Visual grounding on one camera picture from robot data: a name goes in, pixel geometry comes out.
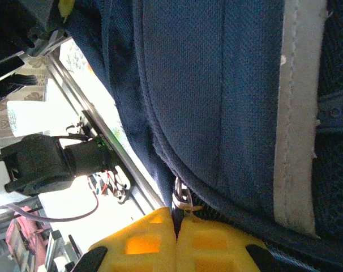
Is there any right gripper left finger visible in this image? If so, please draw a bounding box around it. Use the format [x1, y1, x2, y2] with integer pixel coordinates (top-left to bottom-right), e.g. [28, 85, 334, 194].
[72, 207, 178, 272]

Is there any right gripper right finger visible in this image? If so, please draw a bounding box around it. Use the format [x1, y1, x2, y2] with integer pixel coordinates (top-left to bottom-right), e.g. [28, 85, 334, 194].
[177, 215, 277, 272]

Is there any navy blue backpack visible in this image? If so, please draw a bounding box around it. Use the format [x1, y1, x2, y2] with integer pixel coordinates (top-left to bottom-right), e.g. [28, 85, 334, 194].
[58, 0, 343, 272]

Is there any pink fabric item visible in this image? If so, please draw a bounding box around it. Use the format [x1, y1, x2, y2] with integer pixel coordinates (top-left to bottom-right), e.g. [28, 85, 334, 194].
[5, 206, 49, 272]

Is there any teal plastic cup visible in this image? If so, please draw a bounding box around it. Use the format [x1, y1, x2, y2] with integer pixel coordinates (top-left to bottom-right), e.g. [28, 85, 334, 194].
[6, 99, 79, 138]

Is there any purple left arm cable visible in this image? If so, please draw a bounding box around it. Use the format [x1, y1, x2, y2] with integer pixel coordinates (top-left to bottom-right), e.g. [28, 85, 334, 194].
[3, 192, 101, 223]

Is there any aluminium frame cross rail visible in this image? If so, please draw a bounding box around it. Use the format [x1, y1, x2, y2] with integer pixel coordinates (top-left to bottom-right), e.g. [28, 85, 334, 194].
[45, 53, 165, 212]

